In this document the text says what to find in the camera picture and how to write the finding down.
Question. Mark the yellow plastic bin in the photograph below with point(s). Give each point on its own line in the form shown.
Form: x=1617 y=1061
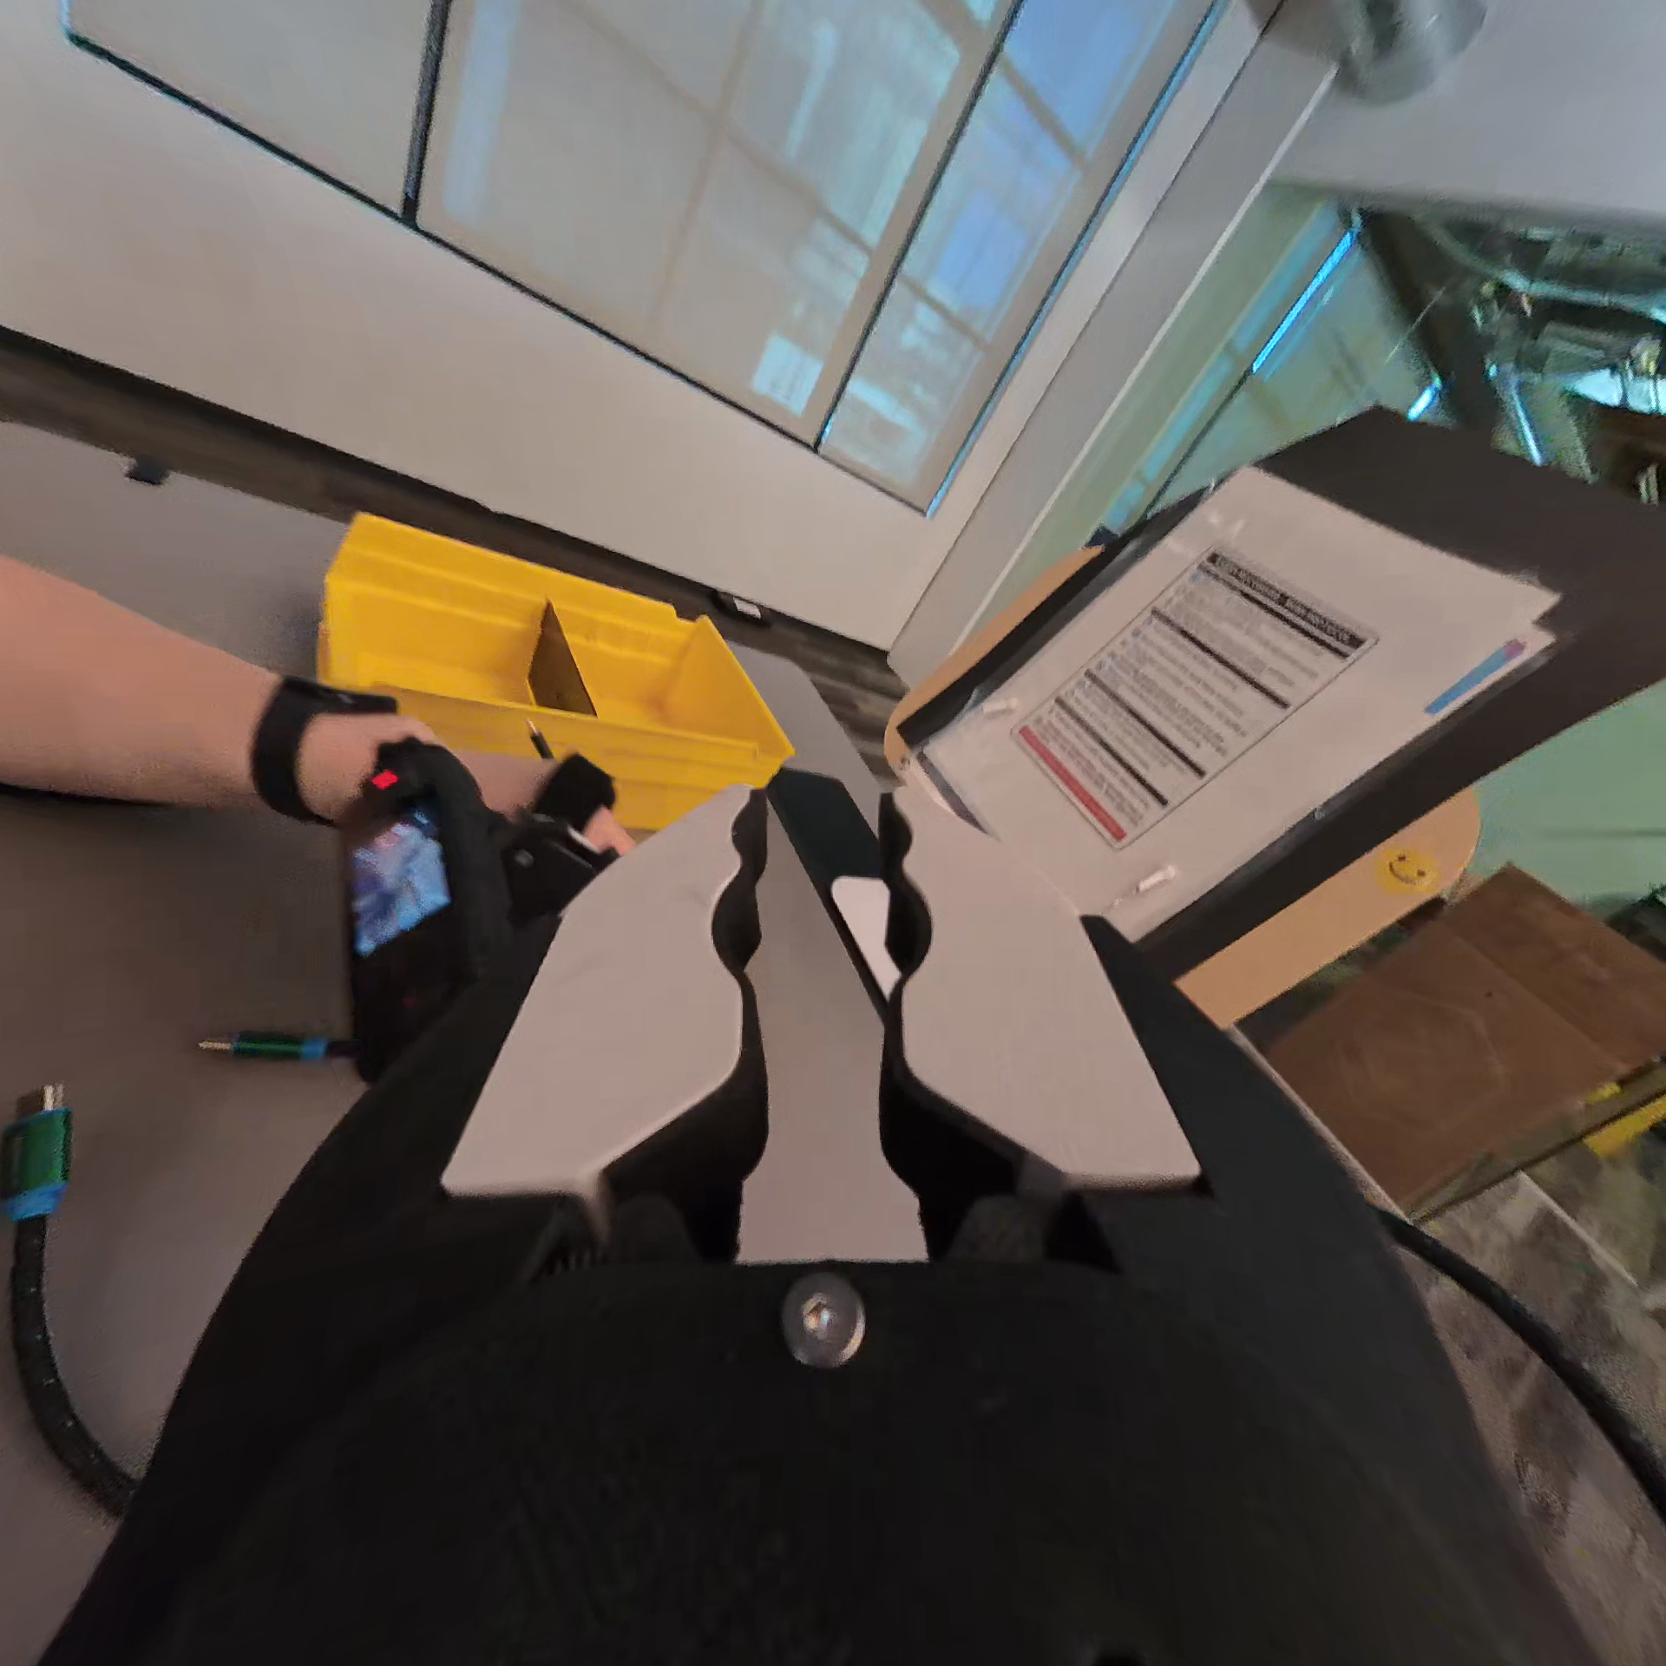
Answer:
x=443 y=611

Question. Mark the brown cardboard box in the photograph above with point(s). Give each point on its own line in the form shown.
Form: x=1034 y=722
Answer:
x=1458 y=1041

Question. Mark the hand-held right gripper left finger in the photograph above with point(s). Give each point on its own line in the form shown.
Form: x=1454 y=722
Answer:
x=612 y=1041

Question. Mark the large gridded window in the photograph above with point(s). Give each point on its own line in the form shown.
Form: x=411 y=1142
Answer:
x=651 y=194

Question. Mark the instruction sign on stand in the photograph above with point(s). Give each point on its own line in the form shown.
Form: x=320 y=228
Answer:
x=1562 y=520
x=1302 y=936

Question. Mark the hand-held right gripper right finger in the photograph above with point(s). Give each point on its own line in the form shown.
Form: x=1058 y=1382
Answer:
x=1042 y=1041

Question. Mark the black wristband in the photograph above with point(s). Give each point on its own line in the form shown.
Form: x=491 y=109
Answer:
x=286 y=754

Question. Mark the yellow smiley sticker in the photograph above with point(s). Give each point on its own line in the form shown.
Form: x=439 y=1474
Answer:
x=1405 y=871

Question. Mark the person's left forearm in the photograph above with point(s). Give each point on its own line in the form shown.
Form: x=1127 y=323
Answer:
x=118 y=690

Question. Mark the printed instruction sheet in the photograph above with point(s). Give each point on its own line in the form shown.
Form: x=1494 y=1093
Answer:
x=1433 y=599

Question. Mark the person's left hand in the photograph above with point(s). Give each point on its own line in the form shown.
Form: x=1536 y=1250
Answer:
x=358 y=762

